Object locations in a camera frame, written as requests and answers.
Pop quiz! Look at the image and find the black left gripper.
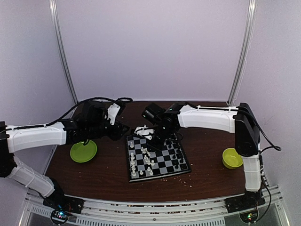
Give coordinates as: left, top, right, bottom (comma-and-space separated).
87, 119, 129, 141

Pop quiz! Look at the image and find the black white chessboard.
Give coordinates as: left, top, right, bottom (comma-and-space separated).
125, 134, 191, 183

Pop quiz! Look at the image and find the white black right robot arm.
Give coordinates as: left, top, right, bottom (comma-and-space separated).
133, 101, 263, 202

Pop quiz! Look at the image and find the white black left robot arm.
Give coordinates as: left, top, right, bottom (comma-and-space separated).
0, 97, 133, 209

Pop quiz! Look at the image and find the green plate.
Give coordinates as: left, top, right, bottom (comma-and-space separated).
70, 140, 97, 163

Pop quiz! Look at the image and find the yellow-green bowl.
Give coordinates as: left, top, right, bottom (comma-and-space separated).
222, 148, 243, 170

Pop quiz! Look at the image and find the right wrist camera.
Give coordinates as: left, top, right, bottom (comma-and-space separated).
134, 125, 155, 140

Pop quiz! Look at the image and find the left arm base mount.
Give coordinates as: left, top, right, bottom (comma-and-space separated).
42, 196, 84, 226

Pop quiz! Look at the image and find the aluminium front rail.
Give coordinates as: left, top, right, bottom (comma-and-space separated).
17, 186, 293, 226

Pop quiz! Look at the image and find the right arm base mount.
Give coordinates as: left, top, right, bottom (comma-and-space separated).
225, 195, 266, 224

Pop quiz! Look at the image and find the right aluminium frame post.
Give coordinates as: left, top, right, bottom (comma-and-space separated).
227, 0, 257, 106

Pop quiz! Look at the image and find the aluminium frame post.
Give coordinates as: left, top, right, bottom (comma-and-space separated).
49, 0, 78, 104
227, 0, 257, 106

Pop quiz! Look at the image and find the left aluminium frame post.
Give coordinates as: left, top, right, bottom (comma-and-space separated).
49, 0, 78, 104

